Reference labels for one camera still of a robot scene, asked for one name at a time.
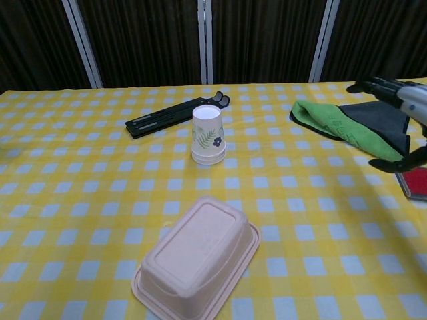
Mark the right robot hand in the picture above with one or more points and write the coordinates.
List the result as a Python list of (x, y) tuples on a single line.
[(413, 100)]

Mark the white cup fern print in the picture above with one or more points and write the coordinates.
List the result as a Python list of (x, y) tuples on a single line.
[(208, 133)]

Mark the white cup blue flower print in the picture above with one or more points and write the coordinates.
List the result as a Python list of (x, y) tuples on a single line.
[(207, 158)]

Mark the green and grey cloth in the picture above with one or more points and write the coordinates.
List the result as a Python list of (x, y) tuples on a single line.
[(350, 133)]

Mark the red box grey rim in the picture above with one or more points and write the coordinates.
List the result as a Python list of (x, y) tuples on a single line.
[(417, 183)]

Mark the white cup black line base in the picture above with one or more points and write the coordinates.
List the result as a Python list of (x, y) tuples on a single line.
[(207, 163)]

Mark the black folding stand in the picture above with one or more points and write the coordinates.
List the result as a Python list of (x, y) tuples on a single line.
[(160, 118)]

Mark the pink plastic container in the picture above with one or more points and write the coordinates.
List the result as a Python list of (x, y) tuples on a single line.
[(193, 253)]

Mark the yellow checked tablecloth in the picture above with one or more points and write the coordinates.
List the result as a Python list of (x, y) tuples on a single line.
[(100, 206)]

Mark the white screen frame post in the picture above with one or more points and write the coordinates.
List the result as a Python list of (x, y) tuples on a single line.
[(322, 40), (206, 33), (81, 40)]

